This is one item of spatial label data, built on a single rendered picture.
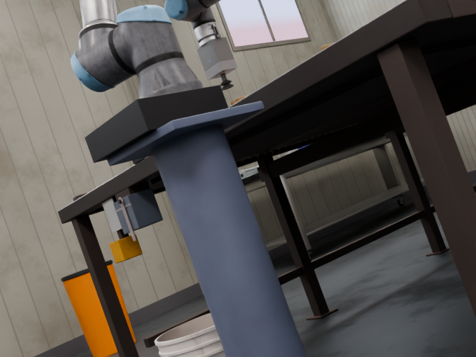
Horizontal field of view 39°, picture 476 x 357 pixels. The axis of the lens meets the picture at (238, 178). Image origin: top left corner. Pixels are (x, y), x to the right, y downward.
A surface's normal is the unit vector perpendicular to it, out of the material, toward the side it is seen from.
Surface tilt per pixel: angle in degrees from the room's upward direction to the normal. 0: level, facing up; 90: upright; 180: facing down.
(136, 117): 90
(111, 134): 90
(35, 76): 90
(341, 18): 90
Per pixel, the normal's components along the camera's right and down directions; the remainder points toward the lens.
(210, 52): -0.74, 0.25
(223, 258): -0.12, 0.00
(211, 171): 0.32, -0.15
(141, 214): 0.53, -0.23
